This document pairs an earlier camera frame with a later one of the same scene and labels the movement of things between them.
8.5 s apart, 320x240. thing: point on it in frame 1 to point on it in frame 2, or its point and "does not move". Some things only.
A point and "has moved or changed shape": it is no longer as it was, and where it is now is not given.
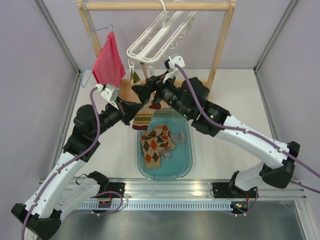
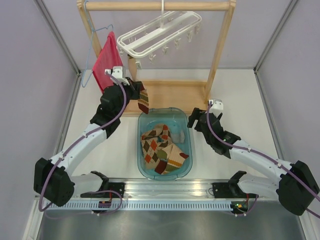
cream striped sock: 143,116 to 174,158
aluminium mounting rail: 180,189 does not move
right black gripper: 153,83 to 197,112
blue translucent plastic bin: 177,163 does not move
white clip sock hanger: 161,37 has moved or changed shape
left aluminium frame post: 58,35 does not move
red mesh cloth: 109,68 does not move
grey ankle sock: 178,138 does not move
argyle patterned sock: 154,141 does not move
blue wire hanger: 92,30 does not move
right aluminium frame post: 291,4 does not move
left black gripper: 127,110 to 134,87
